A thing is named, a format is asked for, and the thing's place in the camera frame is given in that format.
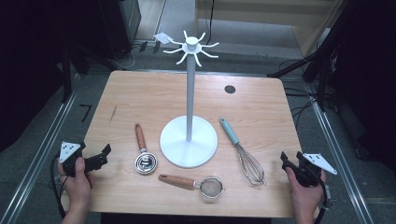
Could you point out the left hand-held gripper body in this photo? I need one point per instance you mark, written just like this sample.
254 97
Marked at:
69 152

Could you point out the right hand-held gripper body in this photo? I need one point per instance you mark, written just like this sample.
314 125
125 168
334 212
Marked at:
311 171

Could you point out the white utensil rack stand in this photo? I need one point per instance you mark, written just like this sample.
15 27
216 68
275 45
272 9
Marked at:
190 93

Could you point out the person's right hand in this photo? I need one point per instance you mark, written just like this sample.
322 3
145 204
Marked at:
306 199

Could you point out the person's left hand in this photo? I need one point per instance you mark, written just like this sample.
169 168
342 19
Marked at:
76 189

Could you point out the black metal stand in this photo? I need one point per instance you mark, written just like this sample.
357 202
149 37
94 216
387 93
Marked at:
292 67

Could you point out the small black block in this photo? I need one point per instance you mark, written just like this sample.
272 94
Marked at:
156 46
143 46

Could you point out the black cabinet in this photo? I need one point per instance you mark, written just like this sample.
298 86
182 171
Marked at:
120 28

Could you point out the white paper sheet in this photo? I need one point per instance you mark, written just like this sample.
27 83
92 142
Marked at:
162 38

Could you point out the light wooden desk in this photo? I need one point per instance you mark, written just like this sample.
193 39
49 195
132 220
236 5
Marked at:
249 18

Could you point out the metal floor rail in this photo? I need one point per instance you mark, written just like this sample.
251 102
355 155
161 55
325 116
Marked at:
42 155
327 130

